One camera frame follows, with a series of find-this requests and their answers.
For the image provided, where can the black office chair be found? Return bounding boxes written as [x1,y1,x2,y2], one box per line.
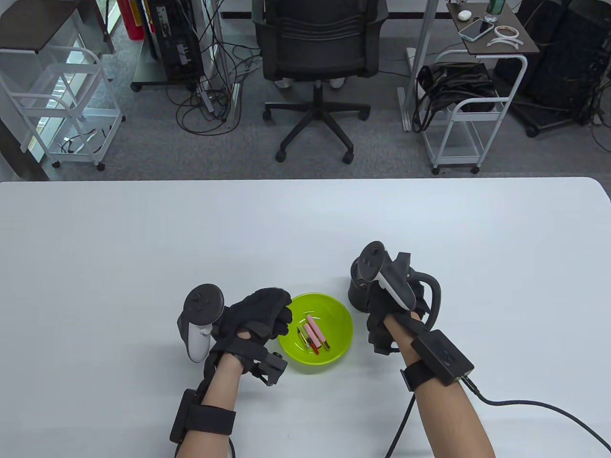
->
[252,0,390,165]

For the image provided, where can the small loose cables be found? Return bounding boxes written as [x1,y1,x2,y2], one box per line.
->
[58,128,111,154]

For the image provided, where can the person's right hand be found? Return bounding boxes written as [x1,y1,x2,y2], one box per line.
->
[367,279,430,356]

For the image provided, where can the white rolling cart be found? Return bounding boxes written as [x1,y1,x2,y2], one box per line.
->
[419,50,528,176]
[0,45,127,172]

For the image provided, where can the black bag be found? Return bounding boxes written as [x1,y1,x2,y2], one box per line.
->
[413,62,497,133]

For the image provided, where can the white smartphone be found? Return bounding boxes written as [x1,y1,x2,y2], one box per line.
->
[459,19,495,41]

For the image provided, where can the black mesh pen cup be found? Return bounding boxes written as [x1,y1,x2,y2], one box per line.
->
[348,258,382,314]

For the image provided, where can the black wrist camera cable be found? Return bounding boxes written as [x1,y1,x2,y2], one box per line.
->
[384,394,416,458]

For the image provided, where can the white wire rack cart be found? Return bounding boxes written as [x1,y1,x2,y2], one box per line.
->
[0,0,116,182]

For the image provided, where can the red fire extinguisher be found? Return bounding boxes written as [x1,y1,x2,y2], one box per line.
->
[117,0,144,41]

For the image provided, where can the brown side table top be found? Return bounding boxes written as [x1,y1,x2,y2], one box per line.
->
[446,0,540,55]

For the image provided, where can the black computer tower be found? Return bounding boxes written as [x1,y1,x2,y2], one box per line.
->
[143,0,203,84]

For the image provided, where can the person's right forearm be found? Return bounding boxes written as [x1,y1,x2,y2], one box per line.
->
[384,315,497,458]

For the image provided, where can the grey power strip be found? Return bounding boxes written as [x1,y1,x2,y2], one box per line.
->
[198,76,216,114]

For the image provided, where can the black equipment stack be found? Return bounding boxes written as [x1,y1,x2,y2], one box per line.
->
[494,0,611,139]

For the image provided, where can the white desk leg frame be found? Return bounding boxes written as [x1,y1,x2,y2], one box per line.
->
[205,0,239,129]
[399,0,440,132]

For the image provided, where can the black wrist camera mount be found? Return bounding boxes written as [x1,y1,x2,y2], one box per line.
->
[248,351,288,387]

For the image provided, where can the person's left hand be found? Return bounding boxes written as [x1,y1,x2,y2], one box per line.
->
[205,287,293,377]

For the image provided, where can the grey rolling platform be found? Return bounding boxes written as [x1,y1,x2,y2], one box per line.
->
[130,43,211,94]

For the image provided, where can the black armband with box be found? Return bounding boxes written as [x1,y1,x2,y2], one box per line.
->
[400,329,475,393]
[169,389,237,444]

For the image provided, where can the lime green plastic bowl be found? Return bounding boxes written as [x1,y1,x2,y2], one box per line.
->
[278,293,354,366]

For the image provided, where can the grey white VR controller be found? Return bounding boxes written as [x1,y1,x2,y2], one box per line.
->
[358,241,442,331]
[177,284,225,363]

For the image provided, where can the tangle of black cables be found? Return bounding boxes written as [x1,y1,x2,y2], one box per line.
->
[165,0,261,136]

